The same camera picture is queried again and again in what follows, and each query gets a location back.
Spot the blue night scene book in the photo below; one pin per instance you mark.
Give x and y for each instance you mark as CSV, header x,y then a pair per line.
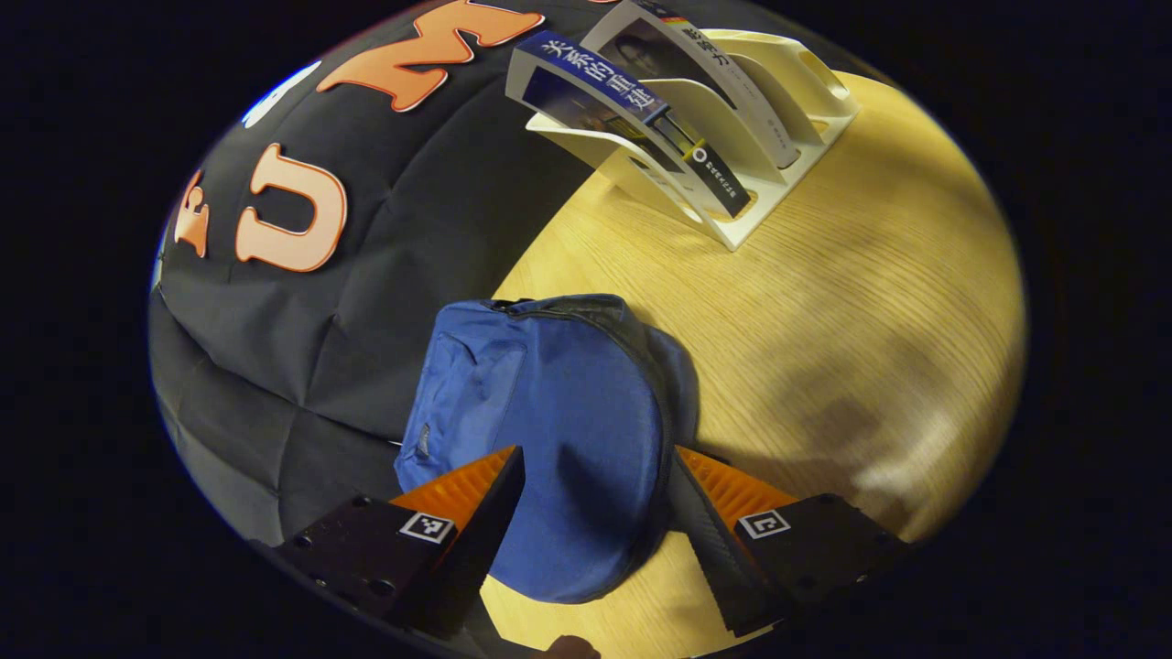
x,y
595,82

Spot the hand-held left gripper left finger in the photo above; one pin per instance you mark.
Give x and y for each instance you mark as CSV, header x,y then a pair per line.
x,y
485,531

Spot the blue schoolbag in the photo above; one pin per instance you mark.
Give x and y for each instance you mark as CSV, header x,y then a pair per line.
x,y
568,412

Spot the black backdrop cloth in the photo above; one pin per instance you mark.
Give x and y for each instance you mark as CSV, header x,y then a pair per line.
x,y
412,238

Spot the white bookshelf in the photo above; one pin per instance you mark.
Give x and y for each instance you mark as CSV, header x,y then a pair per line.
x,y
778,183

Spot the grey portrait cover book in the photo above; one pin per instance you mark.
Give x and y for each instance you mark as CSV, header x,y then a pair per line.
x,y
723,82

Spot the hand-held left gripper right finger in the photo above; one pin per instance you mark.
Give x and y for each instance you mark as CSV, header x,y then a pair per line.
x,y
710,549

